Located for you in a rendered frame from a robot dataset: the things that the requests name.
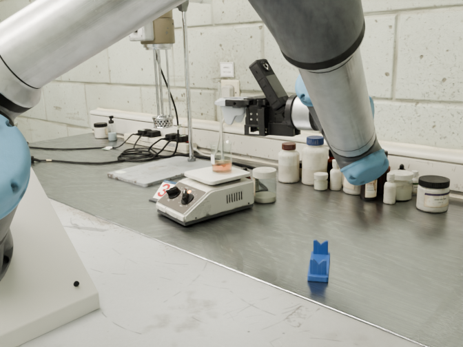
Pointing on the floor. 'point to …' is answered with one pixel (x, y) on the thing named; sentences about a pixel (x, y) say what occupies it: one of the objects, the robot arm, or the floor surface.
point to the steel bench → (291, 239)
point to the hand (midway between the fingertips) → (220, 100)
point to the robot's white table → (188, 300)
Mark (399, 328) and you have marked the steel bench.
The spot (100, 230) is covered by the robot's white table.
